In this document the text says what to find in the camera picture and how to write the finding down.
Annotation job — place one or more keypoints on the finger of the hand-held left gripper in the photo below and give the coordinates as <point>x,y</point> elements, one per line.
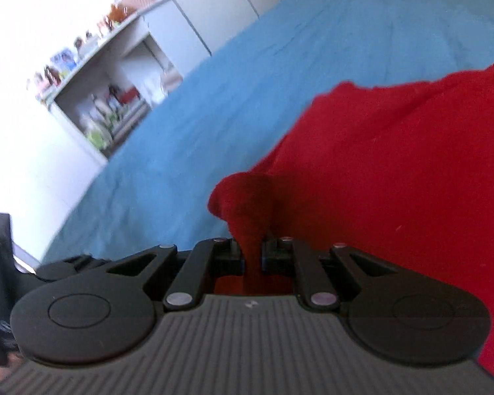
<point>72,265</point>

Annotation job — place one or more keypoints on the orange plush toy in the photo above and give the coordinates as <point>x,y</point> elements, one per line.
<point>116,13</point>

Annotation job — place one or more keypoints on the green packet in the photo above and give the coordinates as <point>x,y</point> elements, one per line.
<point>96,139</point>

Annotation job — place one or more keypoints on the bed with blue sheet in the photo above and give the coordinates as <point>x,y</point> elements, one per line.
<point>271,70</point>

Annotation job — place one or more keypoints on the light plastic bag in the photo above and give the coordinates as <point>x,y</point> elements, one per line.
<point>171,81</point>

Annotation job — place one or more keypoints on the white shelf unit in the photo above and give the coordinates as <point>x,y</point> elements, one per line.
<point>103,57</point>

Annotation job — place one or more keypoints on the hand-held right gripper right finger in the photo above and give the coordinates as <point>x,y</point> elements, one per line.
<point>276,255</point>

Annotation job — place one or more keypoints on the red knit sweater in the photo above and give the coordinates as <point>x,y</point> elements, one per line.
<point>395,152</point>

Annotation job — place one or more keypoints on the red box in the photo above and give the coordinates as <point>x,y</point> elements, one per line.
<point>129,96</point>

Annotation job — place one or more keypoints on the white and grey wardrobe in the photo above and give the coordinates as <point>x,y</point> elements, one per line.
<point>214,4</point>

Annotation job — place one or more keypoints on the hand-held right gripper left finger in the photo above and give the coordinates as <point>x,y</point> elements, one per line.
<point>230,255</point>

